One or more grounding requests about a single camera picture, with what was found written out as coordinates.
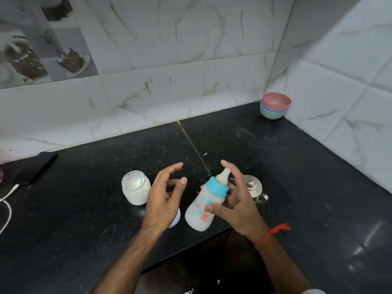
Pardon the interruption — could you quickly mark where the glass jar of white powder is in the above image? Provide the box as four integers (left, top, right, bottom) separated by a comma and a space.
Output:
121, 170, 151, 206

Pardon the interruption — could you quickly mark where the steel pot with lid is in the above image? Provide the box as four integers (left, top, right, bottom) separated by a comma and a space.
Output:
229, 175, 269, 212

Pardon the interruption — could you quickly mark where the pink bowl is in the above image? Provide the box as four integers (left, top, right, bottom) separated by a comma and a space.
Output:
262, 92, 292, 109

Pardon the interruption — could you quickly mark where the green bowl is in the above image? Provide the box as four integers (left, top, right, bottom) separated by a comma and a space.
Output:
260, 106, 287, 120

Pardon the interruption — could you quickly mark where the baby bottle with blue collar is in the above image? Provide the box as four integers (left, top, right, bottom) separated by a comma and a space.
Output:
185, 168, 232, 232

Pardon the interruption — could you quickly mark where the person's left hand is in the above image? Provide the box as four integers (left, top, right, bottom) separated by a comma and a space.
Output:
141, 162, 188, 235

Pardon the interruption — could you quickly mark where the black smartphone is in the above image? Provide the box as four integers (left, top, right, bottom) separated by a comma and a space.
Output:
0, 152, 58, 186

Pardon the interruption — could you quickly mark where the person's right forearm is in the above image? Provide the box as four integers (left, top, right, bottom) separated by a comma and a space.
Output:
254, 233, 313, 294

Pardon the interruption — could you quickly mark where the person's left forearm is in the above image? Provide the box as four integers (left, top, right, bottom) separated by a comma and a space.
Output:
91, 226, 164, 294

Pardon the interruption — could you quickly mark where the person's right hand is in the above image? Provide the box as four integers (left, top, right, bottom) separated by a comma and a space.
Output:
204, 160, 270, 243

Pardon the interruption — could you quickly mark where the blue bowl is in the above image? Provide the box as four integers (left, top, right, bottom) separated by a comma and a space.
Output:
260, 102, 288, 114

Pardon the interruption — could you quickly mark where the white cable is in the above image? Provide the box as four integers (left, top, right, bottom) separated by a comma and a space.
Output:
0, 184, 20, 236

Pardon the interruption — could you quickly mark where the red thread bracelet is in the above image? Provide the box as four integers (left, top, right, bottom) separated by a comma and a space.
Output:
254, 223, 292, 250

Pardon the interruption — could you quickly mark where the round white jar lid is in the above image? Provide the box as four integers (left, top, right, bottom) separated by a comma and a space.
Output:
168, 208, 181, 228

